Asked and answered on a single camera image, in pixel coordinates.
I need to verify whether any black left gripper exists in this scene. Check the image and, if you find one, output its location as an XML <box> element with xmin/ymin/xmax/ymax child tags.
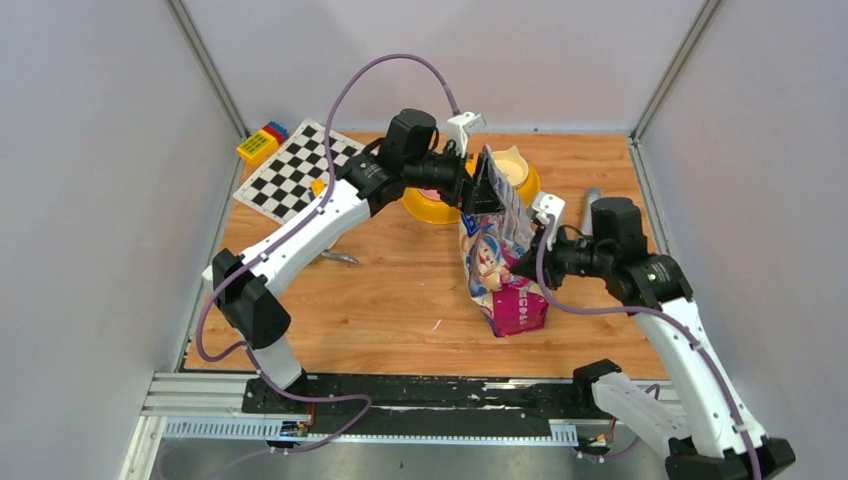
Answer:
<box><xmin>402</xmin><ymin>139</ymin><xmax>505</xmax><ymax>215</ymax></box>

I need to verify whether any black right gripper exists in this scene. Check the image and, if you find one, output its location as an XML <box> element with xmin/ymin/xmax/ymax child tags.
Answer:
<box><xmin>509</xmin><ymin>219</ymin><xmax>609</xmax><ymax>290</ymax></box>

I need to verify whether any colourful pet food bag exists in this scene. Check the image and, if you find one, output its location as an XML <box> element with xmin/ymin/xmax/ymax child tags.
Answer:
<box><xmin>459</xmin><ymin>183</ymin><xmax>549</xmax><ymax>338</ymax></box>

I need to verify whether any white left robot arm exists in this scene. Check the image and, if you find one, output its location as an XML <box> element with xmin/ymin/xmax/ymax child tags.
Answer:
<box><xmin>202</xmin><ymin>109</ymin><xmax>503</xmax><ymax>413</ymax></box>

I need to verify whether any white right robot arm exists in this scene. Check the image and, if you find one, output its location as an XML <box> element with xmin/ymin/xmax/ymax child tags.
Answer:
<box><xmin>512</xmin><ymin>192</ymin><xmax>796</xmax><ymax>479</ymax></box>

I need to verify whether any yellow double bowl tray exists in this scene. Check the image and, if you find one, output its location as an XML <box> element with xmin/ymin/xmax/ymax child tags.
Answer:
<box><xmin>401</xmin><ymin>158</ymin><xmax>542</xmax><ymax>225</ymax></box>

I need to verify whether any cream cat-shaped bowl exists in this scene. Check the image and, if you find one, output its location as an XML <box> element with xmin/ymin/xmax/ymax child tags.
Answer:
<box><xmin>492</xmin><ymin>146</ymin><xmax>530</xmax><ymax>188</ymax></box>

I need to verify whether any pink cat-shaped bowl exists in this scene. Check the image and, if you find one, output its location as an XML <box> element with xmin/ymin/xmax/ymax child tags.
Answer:
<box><xmin>419</xmin><ymin>189</ymin><xmax>441</xmax><ymax>201</ymax></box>

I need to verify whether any silver microphone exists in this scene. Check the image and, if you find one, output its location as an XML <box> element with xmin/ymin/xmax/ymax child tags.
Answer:
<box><xmin>580</xmin><ymin>187</ymin><xmax>603</xmax><ymax>236</ymax></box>

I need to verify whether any silver metal hook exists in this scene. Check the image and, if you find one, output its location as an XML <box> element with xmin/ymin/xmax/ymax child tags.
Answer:
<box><xmin>321</xmin><ymin>250</ymin><xmax>359</xmax><ymax>265</ymax></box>

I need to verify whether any small yellow blue toy block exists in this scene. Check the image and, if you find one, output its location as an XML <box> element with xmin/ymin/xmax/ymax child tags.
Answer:
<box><xmin>310</xmin><ymin>179</ymin><xmax>326</xmax><ymax>197</ymax></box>

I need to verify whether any black white checkerboard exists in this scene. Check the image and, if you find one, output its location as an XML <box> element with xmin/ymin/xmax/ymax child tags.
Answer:
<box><xmin>233</xmin><ymin>118</ymin><xmax>329</xmax><ymax>225</ymax></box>

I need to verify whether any yellow red blue toy block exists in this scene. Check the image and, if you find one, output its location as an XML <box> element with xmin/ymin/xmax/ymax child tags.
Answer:
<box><xmin>236</xmin><ymin>121</ymin><xmax>289</xmax><ymax>166</ymax></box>

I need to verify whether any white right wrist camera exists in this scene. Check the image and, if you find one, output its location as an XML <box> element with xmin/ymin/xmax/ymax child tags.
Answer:
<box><xmin>529</xmin><ymin>191</ymin><xmax>566</xmax><ymax>229</ymax></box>

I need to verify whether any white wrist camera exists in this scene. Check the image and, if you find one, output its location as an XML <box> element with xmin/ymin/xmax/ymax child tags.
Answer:
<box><xmin>529</xmin><ymin>191</ymin><xmax>566</xmax><ymax>229</ymax></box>
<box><xmin>446</xmin><ymin>111</ymin><xmax>487</xmax><ymax>158</ymax></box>

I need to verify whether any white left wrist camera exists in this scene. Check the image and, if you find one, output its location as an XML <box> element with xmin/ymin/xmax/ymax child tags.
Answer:
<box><xmin>446</xmin><ymin>111</ymin><xmax>487</xmax><ymax>158</ymax></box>

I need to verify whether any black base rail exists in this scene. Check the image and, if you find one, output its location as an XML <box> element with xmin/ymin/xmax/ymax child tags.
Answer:
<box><xmin>239</xmin><ymin>374</ymin><xmax>624</xmax><ymax>448</ymax></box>

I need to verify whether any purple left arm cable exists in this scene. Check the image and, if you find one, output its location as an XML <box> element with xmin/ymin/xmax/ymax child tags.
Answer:
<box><xmin>195</xmin><ymin>54</ymin><xmax>462</xmax><ymax>453</ymax></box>

